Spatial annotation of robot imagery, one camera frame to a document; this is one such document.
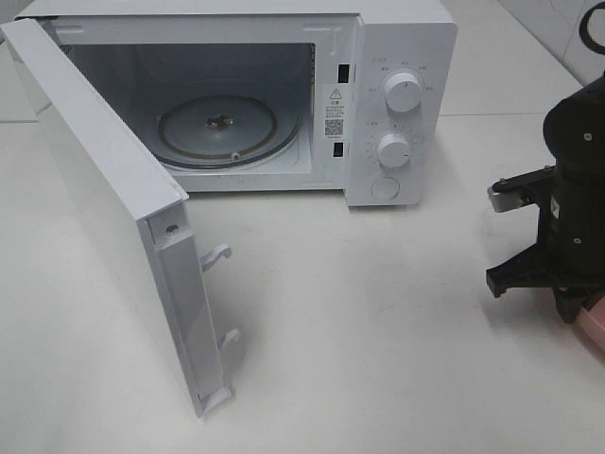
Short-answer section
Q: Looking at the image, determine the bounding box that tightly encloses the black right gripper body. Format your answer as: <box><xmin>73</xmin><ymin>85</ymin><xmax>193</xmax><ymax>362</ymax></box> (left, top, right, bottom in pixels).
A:
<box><xmin>536</xmin><ymin>166</ymin><xmax>604</xmax><ymax>323</ymax></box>

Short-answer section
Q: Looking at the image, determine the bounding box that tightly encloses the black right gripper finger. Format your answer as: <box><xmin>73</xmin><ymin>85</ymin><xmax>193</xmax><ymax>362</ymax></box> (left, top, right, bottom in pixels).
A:
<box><xmin>486</xmin><ymin>244</ymin><xmax>558</xmax><ymax>298</ymax></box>
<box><xmin>488</xmin><ymin>166</ymin><xmax>555</xmax><ymax>213</ymax></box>

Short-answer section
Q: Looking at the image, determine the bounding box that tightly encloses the pink round plate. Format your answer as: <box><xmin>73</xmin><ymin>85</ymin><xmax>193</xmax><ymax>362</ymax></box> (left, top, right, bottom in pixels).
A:
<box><xmin>573</xmin><ymin>293</ymin><xmax>605</xmax><ymax>352</ymax></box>

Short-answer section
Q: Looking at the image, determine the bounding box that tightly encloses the round white door button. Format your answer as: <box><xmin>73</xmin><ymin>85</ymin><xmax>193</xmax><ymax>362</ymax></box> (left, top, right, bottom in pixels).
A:
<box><xmin>371</xmin><ymin>177</ymin><xmax>400</xmax><ymax>200</ymax></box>

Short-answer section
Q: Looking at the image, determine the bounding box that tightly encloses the white microwave door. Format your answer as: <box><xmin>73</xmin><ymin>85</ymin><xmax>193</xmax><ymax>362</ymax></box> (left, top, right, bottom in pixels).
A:
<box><xmin>1</xmin><ymin>19</ymin><xmax>240</xmax><ymax>416</ymax></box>

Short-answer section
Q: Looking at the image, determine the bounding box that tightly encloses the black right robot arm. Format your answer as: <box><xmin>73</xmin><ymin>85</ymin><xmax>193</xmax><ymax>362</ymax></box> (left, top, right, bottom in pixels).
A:
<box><xmin>486</xmin><ymin>79</ymin><xmax>604</xmax><ymax>323</ymax></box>

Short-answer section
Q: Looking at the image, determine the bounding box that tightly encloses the upper white power knob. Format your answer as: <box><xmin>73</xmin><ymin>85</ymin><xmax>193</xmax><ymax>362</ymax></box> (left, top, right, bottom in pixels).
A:
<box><xmin>384</xmin><ymin>69</ymin><xmax>423</xmax><ymax>114</ymax></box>

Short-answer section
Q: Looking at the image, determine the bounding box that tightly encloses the white microwave oven body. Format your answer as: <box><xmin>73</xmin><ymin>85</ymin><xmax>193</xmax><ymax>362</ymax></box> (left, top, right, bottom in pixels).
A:
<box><xmin>7</xmin><ymin>1</ymin><xmax>458</xmax><ymax>206</ymax></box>

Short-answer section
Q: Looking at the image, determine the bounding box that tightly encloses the white warning label sticker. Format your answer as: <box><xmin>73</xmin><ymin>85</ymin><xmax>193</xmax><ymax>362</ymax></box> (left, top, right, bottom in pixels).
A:
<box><xmin>320</xmin><ymin>83</ymin><xmax>351</xmax><ymax>139</ymax></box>

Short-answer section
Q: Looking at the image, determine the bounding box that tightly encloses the glass microwave turntable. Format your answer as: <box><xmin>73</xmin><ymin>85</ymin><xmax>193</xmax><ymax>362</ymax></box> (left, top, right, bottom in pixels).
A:
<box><xmin>155</xmin><ymin>95</ymin><xmax>302</xmax><ymax>169</ymax></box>

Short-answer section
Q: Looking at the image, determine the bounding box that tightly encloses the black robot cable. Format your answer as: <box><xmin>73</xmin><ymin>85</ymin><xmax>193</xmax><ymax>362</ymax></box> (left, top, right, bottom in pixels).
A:
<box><xmin>579</xmin><ymin>4</ymin><xmax>605</xmax><ymax>54</ymax></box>

